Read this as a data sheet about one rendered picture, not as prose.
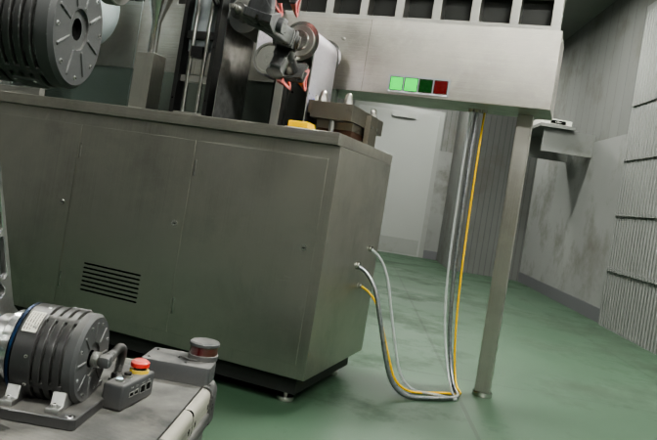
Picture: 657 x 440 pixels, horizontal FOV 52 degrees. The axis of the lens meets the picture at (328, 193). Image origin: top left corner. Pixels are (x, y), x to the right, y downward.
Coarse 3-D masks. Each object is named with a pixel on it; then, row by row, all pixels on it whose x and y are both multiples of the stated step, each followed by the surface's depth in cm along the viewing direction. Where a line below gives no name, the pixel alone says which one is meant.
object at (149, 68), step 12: (156, 0) 283; (168, 0) 285; (156, 12) 284; (156, 24) 285; (156, 36) 286; (156, 48) 287; (144, 60) 283; (156, 60) 284; (144, 72) 282; (156, 72) 285; (132, 84) 284; (144, 84) 282; (156, 84) 286; (132, 96) 284; (144, 96) 282; (156, 96) 287; (144, 108) 281; (156, 108) 289
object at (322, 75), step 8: (312, 64) 251; (320, 64) 257; (328, 64) 265; (312, 72) 251; (320, 72) 258; (328, 72) 267; (312, 80) 252; (320, 80) 259; (328, 80) 268; (312, 88) 253; (320, 88) 261; (328, 88) 269; (312, 96) 255; (328, 96) 270
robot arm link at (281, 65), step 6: (294, 42) 219; (300, 42) 223; (276, 48) 222; (282, 48) 222; (288, 48) 223; (294, 48) 221; (276, 54) 221; (282, 54) 221; (288, 54) 222; (276, 60) 220; (282, 60) 220; (270, 66) 220; (276, 66) 220; (282, 66) 221; (270, 72) 223; (276, 72) 222; (282, 72) 221; (276, 78) 224
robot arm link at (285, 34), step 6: (282, 18) 182; (276, 24) 181; (282, 24) 181; (264, 30) 187; (276, 30) 183; (282, 30) 183; (288, 30) 209; (294, 30) 215; (270, 36) 201; (276, 36) 196; (282, 36) 202; (288, 36) 212; (294, 36) 217; (276, 42) 219; (282, 42) 212; (288, 42) 214
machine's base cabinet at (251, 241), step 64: (0, 128) 265; (64, 128) 254; (128, 128) 244; (192, 128) 235; (64, 192) 252; (128, 192) 243; (192, 192) 234; (256, 192) 225; (320, 192) 218; (384, 192) 272; (64, 256) 251; (128, 256) 241; (192, 256) 232; (256, 256) 224; (320, 256) 217; (128, 320) 240; (192, 320) 231; (256, 320) 223; (320, 320) 222; (256, 384) 226
